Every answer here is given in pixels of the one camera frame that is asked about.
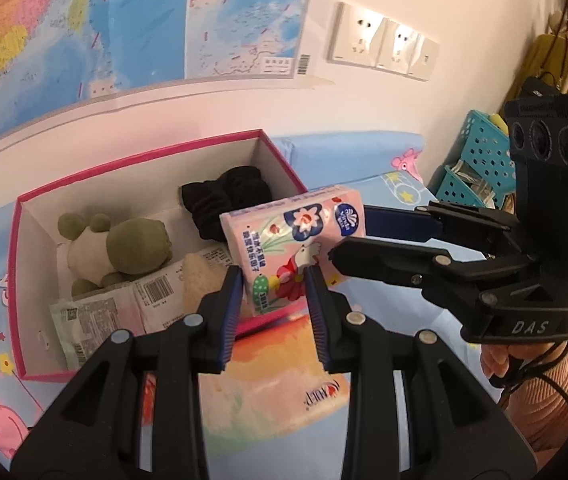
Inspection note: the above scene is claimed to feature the pink floral tissue pack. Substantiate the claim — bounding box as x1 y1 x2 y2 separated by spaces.
219 185 366 318

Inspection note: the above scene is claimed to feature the blue printed bed sheet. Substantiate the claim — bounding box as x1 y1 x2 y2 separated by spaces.
0 130 568 461

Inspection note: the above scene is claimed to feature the white wet wipes packet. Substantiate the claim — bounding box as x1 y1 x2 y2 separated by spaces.
131 245 235 333

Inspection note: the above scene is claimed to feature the person's right hand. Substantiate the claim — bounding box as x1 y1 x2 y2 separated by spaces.
480 342 568 388

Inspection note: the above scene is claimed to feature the black scrunchie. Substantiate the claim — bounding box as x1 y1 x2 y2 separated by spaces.
180 165 273 243

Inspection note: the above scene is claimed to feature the black cable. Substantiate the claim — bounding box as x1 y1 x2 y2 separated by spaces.
488 337 568 428

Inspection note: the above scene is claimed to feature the teal plastic basket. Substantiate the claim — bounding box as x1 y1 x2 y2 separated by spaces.
435 165 507 210
456 110 517 196

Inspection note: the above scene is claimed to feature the colourful country wall map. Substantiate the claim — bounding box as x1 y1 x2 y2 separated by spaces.
0 0 189 153

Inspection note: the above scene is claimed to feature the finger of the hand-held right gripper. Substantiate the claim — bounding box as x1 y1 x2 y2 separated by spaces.
364 200 539 262
326 237 535 333

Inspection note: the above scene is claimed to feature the green frog plush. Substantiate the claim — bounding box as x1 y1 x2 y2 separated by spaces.
57 212 173 298

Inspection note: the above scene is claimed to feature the person's right forearm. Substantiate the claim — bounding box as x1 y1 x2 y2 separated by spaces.
506 350 568 453

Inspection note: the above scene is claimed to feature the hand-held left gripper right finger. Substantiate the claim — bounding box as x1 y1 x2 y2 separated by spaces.
304 265 539 480

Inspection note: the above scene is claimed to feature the yellow hanging garment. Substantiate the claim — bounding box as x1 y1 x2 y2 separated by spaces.
516 34 568 111

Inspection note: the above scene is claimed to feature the pink cardboard box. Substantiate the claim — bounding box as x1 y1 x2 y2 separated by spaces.
6 129 309 385

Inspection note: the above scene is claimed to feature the blue world wall map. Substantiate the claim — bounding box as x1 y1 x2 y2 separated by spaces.
184 0 319 81

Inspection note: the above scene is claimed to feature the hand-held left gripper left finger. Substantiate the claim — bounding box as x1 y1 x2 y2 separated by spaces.
10 265 243 480

